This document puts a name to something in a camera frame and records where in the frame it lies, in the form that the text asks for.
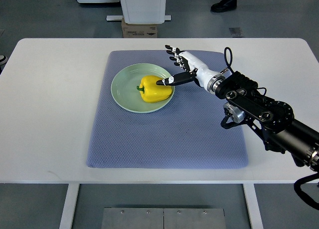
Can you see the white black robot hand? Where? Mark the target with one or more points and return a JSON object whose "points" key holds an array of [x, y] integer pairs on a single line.
{"points": [[194, 70]]}

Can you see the yellow bell pepper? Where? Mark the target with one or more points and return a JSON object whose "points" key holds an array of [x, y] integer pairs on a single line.
{"points": [[151, 92]]}

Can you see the metal floor outlet plate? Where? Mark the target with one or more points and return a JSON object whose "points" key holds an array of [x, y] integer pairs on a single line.
{"points": [[236, 32]]}

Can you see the light green plate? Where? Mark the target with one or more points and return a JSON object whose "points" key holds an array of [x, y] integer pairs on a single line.
{"points": [[125, 93]]}

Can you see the blue textured mat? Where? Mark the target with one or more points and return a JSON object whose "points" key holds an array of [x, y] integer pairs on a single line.
{"points": [[184, 134]]}

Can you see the black shoe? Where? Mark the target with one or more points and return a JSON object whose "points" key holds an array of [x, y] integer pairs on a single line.
{"points": [[224, 6]]}

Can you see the brown cardboard box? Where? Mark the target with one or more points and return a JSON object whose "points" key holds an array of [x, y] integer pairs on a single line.
{"points": [[139, 30]]}

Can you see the white bin on stand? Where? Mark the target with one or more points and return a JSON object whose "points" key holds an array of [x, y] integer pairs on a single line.
{"points": [[142, 12]]}

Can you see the grey metal base plate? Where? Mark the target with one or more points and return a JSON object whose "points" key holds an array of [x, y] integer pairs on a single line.
{"points": [[163, 218]]}

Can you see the white table frame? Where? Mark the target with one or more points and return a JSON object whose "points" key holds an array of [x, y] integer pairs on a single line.
{"points": [[73, 189]]}

